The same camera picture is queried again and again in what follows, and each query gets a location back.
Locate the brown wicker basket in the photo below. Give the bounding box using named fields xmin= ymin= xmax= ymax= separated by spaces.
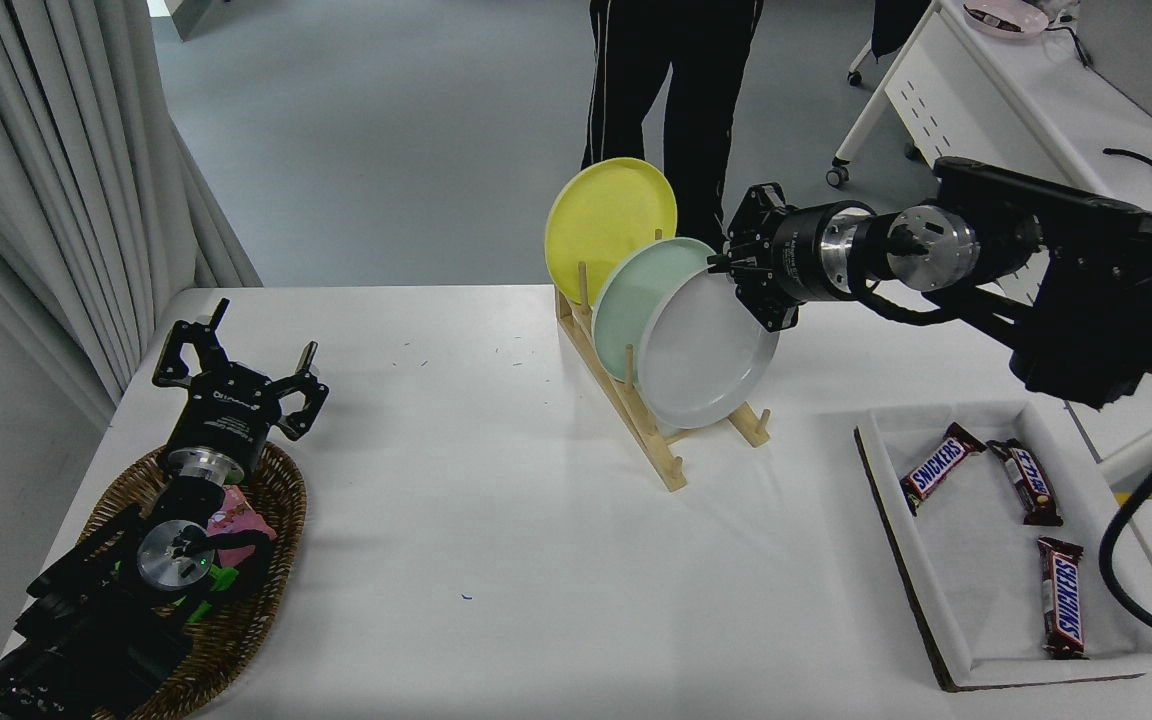
xmin=76 ymin=440 xmax=308 ymax=720

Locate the white rectangular tray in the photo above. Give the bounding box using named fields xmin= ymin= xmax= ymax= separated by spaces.
xmin=854 ymin=400 xmax=1152 ymax=693

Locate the pink snack packet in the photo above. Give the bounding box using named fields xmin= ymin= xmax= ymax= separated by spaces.
xmin=208 ymin=485 xmax=279 ymax=547

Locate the pale grey curtain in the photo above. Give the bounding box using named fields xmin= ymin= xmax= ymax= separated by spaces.
xmin=0 ymin=0 xmax=263 ymax=433

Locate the wooden plate rack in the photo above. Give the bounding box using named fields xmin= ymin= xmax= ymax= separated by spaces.
xmin=554 ymin=262 xmax=772 ymax=492

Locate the mint green plate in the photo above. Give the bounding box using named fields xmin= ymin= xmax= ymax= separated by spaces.
xmin=591 ymin=237 xmax=718 ymax=385

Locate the yellow plate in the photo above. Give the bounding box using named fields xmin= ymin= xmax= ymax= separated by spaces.
xmin=544 ymin=157 xmax=678 ymax=305

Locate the thin black cable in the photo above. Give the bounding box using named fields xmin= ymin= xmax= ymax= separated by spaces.
xmin=1041 ymin=22 xmax=1094 ymax=69

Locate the Snickers bar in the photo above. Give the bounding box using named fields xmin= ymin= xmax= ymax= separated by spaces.
xmin=1038 ymin=537 xmax=1087 ymax=661
xmin=900 ymin=422 xmax=987 ymax=515
xmin=988 ymin=438 xmax=1064 ymax=528

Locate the pale grey plate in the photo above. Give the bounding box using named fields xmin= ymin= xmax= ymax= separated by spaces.
xmin=636 ymin=265 xmax=780 ymax=430

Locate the person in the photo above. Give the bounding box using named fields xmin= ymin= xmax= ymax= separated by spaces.
xmin=581 ymin=0 xmax=765 ymax=253

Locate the bright green packet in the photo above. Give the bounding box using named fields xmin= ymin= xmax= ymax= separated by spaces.
xmin=116 ymin=560 xmax=243 ymax=623

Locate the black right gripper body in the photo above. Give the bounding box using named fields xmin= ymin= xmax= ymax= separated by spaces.
xmin=771 ymin=205 xmax=837 ymax=304

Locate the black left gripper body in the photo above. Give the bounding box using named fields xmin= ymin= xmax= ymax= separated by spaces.
xmin=169 ymin=365 xmax=283 ymax=464

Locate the pink bowl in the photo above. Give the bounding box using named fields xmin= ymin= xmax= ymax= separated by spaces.
xmin=964 ymin=0 xmax=1050 ymax=40

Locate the white desk with perforated panel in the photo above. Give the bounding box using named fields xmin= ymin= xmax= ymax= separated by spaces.
xmin=826 ymin=0 xmax=1152 ymax=487

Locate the thick black cable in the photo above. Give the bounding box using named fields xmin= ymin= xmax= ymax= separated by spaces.
xmin=1103 ymin=148 xmax=1152 ymax=187

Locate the grey laptop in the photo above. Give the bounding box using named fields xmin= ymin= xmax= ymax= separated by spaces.
xmin=1076 ymin=0 xmax=1152 ymax=137

